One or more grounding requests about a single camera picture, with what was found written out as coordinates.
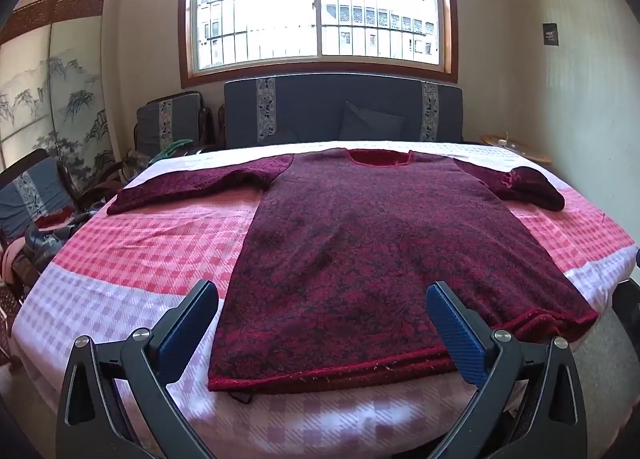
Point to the wooden framed window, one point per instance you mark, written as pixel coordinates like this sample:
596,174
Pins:
320,4

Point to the dark wall plaque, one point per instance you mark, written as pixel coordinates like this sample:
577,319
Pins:
550,34

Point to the grey-blue cushioned armchair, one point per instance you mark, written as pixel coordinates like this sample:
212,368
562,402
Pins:
175,121
35,189

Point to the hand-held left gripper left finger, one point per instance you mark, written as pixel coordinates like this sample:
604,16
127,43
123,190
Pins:
185,329

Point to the round wooden side table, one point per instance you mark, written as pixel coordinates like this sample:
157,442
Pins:
525,151

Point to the plain grey-blue pillow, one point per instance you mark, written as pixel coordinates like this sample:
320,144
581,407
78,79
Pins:
370,124

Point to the dark red patterned sweater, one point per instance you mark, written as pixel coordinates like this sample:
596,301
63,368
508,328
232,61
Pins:
360,239

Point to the painted folding screen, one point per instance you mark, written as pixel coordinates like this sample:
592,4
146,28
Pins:
65,89

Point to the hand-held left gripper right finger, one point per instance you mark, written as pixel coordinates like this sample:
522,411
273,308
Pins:
457,334

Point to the grey-blue sofa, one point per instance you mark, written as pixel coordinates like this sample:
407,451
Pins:
300,109

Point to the pink checked bed sheet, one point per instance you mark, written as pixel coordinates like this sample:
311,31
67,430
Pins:
150,259

